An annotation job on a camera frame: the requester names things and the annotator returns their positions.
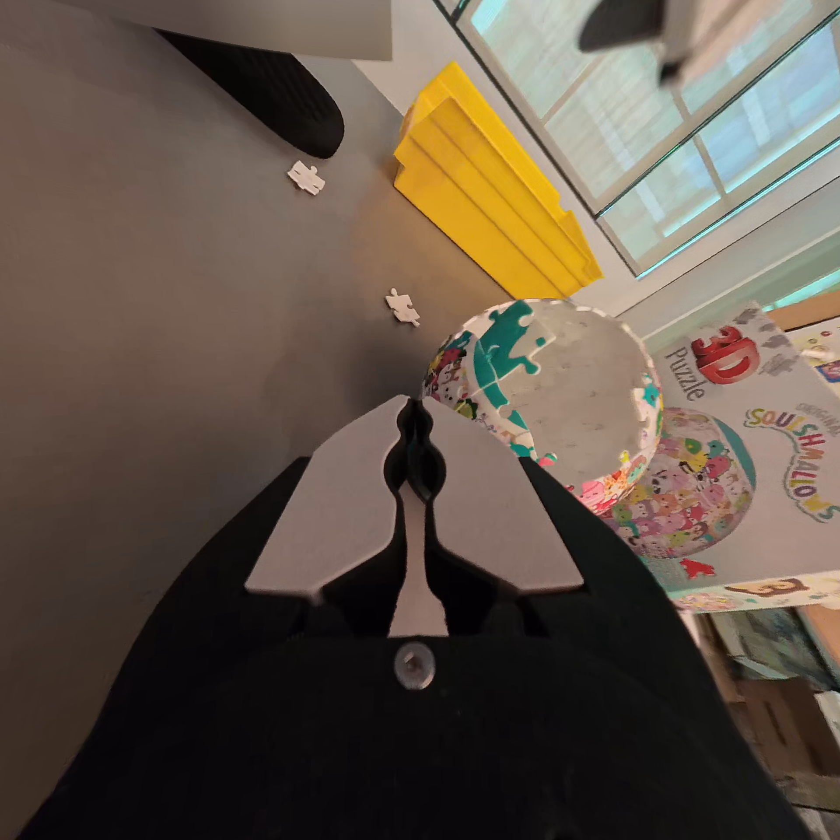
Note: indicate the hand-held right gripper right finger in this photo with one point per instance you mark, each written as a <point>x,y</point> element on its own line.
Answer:
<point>485,518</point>

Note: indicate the colourful puzzle ball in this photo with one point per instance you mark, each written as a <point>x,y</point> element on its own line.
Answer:
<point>577,394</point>

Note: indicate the window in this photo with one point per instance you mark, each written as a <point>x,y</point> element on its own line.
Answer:
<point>623,98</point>

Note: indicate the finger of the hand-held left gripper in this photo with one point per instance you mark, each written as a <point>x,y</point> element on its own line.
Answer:
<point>689,33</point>

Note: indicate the yellow plastic bin stack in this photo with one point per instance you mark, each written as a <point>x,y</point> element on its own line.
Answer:
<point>485,190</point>

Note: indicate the printed puzzle box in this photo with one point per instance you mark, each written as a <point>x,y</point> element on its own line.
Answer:
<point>722,459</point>

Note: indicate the white-backed puzzle piece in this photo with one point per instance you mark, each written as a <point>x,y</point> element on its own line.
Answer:
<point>306,177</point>
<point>402,307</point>

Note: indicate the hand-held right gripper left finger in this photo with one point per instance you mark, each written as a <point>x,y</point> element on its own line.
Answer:
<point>334,512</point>

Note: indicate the black wrist rest pad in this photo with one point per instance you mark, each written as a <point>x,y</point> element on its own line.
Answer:
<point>275,98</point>

